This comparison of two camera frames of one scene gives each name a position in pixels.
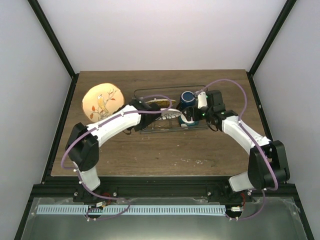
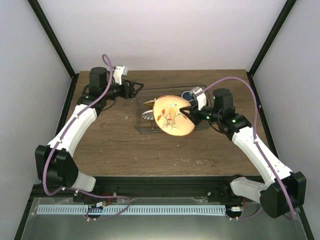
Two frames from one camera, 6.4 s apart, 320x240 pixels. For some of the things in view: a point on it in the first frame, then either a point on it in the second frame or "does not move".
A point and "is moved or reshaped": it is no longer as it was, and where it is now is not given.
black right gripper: [189, 110] does not move
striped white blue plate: [169, 113] is moved or reshaped
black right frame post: [285, 12] does not move
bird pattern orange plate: [100, 101] is moved or reshaped
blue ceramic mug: [187, 99] does not move
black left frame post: [49, 33] does not move
